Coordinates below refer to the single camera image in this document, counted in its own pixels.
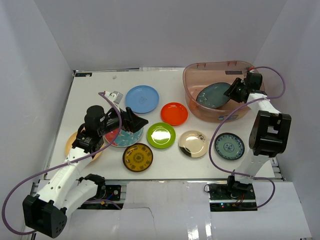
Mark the yellow brown patterned plate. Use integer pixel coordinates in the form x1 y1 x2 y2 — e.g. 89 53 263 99
122 143 154 173

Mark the translucent pink plastic bin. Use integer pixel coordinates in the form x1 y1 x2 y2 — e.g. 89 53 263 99
182 60 254 123

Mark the lime green plate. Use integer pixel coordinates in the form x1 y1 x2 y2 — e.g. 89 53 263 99
146 122 176 149

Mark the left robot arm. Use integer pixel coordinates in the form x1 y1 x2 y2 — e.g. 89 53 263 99
22 105 148 238

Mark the red teal floral plate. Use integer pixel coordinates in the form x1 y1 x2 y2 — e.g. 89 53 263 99
104 128 144 148

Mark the orange plate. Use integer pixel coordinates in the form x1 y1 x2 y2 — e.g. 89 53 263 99
160 102 189 126

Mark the dark teal glazed plate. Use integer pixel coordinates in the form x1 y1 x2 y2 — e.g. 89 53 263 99
196 82 231 109

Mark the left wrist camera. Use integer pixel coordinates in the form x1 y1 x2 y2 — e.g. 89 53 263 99
105 91 123 106

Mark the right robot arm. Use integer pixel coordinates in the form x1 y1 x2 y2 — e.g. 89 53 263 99
224 70 292 200

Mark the small black label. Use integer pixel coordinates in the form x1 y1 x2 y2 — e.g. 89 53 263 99
74 72 92 77

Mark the blue white porcelain plate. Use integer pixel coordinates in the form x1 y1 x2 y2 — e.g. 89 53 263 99
214 132 245 161

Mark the beige yellow plate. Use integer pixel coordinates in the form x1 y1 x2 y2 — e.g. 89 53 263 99
64 131 104 163

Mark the cream brown glossy plate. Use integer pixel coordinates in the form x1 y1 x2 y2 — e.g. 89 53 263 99
178 130 209 158

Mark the light blue plate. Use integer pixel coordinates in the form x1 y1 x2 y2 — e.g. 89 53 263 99
125 85 160 114

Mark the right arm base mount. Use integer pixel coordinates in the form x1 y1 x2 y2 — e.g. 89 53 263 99
203 183 258 213

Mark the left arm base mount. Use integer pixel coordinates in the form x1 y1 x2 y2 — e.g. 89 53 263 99
78 185 123 210

